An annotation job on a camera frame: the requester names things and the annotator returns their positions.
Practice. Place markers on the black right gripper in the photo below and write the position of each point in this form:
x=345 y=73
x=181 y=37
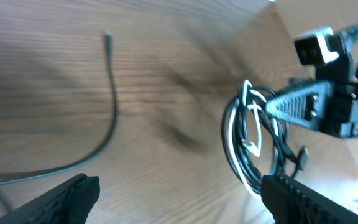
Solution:
x=332 y=104

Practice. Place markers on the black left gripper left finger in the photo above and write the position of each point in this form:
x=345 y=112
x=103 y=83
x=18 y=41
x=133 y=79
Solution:
x=68 y=203

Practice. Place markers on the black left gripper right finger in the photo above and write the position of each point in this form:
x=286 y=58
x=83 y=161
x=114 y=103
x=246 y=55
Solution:
x=291 y=202

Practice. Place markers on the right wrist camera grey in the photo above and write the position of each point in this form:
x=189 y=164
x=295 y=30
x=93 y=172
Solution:
x=312 y=47

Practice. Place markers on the right arm camera cable black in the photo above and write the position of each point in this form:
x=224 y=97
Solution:
x=351 y=34

